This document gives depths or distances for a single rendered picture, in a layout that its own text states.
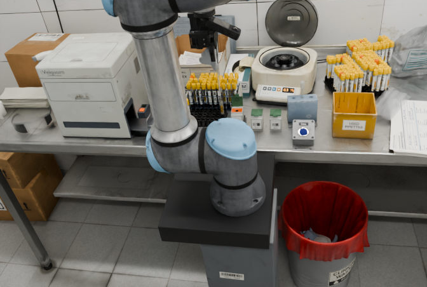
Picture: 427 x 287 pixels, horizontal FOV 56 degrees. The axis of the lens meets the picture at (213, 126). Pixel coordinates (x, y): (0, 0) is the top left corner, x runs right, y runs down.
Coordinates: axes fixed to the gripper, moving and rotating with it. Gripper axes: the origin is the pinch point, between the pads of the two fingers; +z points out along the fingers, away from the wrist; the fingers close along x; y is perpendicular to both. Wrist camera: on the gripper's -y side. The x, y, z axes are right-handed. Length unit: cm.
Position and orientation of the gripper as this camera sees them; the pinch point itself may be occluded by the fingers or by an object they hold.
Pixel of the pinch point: (216, 66)
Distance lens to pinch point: 139.7
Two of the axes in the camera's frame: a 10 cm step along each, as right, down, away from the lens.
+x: -1.6, 5.9, -7.9
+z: 1.1, 8.0, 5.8
